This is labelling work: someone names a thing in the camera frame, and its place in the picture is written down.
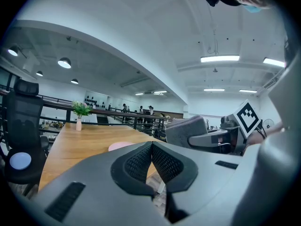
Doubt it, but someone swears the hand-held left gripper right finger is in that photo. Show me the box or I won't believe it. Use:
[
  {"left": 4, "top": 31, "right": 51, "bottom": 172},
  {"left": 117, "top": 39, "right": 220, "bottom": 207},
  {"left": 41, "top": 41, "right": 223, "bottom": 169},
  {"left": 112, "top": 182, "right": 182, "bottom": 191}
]
[{"left": 151, "top": 141, "right": 198, "bottom": 193}]

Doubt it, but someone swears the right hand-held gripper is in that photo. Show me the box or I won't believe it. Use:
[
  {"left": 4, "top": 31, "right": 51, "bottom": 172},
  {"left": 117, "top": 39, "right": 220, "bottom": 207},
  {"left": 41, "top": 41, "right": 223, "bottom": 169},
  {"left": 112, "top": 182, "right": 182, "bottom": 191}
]
[{"left": 187, "top": 99, "right": 263, "bottom": 155}]

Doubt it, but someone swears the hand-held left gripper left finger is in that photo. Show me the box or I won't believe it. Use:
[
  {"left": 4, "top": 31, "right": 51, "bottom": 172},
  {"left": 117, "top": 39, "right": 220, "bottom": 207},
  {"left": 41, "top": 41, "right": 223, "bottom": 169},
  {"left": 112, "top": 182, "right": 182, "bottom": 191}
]
[{"left": 110, "top": 141, "right": 155, "bottom": 196}]

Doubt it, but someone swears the pink round plate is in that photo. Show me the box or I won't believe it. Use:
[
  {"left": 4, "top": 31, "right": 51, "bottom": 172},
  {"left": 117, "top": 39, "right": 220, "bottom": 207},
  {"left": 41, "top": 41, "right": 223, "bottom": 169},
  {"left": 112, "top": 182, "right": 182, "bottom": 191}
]
[{"left": 108, "top": 142, "right": 137, "bottom": 152}]

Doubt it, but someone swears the person's right forearm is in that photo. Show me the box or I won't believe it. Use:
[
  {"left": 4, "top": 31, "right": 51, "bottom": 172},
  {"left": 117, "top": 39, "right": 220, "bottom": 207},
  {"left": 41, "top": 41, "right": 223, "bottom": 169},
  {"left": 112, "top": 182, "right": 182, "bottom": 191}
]
[{"left": 246, "top": 121, "right": 286, "bottom": 148}]

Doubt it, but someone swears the white round disc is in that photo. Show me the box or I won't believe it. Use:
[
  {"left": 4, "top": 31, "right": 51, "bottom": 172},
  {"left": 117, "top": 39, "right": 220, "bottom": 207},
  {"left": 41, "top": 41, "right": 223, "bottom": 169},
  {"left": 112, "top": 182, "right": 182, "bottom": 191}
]
[{"left": 9, "top": 152, "right": 32, "bottom": 171}]

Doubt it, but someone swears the black standing fan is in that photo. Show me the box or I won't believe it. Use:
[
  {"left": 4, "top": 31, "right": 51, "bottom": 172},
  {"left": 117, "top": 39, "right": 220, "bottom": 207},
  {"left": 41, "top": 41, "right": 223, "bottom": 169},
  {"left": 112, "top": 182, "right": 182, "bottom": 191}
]
[{"left": 262, "top": 118, "right": 275, "bottom": 129}]

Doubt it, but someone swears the artificial flower bouquet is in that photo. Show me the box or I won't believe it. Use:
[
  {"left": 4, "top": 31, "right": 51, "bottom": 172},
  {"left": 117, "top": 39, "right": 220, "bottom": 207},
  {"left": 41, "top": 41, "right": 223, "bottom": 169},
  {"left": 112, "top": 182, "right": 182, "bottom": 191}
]
[{"left": 71, "top": 100, "right": 93, "bottom": 119}]

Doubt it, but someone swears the wooden-topped black metal railing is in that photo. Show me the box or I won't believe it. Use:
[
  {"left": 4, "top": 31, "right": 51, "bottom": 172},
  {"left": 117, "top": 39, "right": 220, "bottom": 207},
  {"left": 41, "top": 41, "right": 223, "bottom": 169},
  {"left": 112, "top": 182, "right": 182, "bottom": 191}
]
[{"left": 0, "top": 88, "right": 174, "bottom": 141}]

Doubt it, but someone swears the black mesh office chair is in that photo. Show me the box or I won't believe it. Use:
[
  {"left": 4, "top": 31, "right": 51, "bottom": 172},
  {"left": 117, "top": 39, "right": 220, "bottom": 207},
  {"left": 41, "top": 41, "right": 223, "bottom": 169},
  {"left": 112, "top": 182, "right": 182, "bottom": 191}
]
[{"left": 4, "top": 79, "right": 50, "bottom": 196}]

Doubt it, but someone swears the blue face mask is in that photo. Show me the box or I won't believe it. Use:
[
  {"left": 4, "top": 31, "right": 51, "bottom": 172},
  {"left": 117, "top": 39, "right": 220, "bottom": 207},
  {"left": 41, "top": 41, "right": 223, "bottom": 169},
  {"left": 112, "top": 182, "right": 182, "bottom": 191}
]
[{"left": 242, "top": 4, "right": 263, "bottom": 14}]

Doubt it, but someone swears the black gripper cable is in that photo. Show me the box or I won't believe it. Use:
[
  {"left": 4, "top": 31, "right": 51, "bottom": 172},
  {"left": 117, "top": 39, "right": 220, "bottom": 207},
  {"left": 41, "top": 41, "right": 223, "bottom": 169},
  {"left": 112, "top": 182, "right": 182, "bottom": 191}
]
[{"left": 255, "top": 120, "right": 268, "bottom": 138}]

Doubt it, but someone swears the wall display of black objects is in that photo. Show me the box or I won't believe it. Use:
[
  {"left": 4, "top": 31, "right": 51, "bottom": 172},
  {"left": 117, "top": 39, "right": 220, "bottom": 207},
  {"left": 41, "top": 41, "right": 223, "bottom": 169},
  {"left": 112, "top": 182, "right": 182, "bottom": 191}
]
[{"left": 84, "top": 97, "right": 105, "bottom": 109}]

